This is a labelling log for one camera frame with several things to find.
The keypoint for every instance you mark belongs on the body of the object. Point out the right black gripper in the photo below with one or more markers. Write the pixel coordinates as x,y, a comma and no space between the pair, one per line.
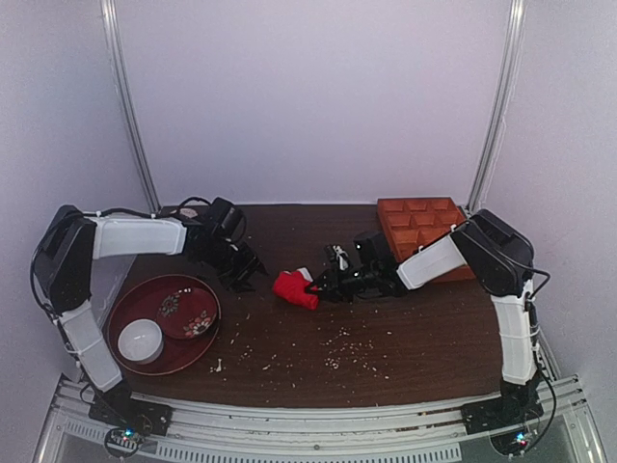
331,283

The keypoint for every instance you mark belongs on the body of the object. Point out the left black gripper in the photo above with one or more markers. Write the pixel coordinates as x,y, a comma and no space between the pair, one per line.
242,268

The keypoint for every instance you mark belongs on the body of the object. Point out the red white underwear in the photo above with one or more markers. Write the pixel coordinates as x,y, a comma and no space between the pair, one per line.
291,286

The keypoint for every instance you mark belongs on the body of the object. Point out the orange compartment tray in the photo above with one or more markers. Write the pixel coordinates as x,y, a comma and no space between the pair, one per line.
417,232

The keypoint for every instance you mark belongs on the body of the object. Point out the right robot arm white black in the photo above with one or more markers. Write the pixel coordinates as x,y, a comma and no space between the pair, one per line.
500,258

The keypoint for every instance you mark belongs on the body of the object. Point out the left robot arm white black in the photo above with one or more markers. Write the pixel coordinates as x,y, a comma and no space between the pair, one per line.
61,267

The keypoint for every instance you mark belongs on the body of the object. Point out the red floral plate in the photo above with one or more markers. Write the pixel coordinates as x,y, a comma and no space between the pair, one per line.
187,313

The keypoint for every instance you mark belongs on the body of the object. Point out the large dark red tray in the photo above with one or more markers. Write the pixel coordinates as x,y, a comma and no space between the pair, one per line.
143,301

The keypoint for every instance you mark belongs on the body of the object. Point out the white round cup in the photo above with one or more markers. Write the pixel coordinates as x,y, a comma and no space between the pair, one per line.
141,341

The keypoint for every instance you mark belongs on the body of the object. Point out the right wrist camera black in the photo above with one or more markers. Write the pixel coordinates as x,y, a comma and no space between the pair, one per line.
373,248

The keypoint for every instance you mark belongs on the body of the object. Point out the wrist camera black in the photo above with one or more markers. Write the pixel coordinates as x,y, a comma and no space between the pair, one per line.
223,218
373,248

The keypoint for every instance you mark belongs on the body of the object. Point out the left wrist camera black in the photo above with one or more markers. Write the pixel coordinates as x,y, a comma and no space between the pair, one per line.
223,218

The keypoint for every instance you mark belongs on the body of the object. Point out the aluminium front rail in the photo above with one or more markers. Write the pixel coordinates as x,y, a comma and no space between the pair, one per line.
424,432

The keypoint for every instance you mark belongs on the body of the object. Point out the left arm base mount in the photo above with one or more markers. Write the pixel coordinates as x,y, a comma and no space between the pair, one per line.
118,408

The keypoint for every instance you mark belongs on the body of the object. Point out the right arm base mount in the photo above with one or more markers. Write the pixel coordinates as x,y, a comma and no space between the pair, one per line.
502,411

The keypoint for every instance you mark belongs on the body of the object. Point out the left aluminium frame post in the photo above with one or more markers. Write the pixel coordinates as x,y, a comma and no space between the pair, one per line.
112,33

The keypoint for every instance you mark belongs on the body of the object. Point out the aluminium frame post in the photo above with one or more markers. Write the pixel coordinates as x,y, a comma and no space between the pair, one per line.
505,87
112,33

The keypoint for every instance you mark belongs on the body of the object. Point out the right aluminium frame post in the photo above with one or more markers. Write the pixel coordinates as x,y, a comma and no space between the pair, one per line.
505,87

